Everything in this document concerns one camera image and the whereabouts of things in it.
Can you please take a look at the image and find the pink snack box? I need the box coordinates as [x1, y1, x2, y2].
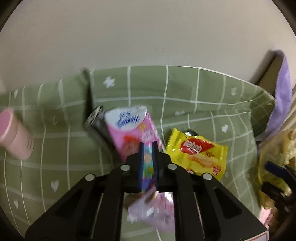
[104, 105, 166, 163]

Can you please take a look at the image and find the yellow wafer wrapper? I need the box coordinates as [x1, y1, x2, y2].
[166, 128, 228, 181]

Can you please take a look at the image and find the pink candy wrapper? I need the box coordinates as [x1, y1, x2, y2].
[127, 144, 175, 232]

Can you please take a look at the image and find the yellow-green trash bag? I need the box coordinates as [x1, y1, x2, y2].
[251, 129, 295, 209]

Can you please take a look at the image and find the green checked blanket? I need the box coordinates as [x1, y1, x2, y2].
[1, 66, 275, 240]

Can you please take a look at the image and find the purple pillow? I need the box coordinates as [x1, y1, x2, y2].
[255, 50, 292, 142]

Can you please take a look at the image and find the pink round bottle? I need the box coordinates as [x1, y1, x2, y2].
[1, 108, 34, 160]

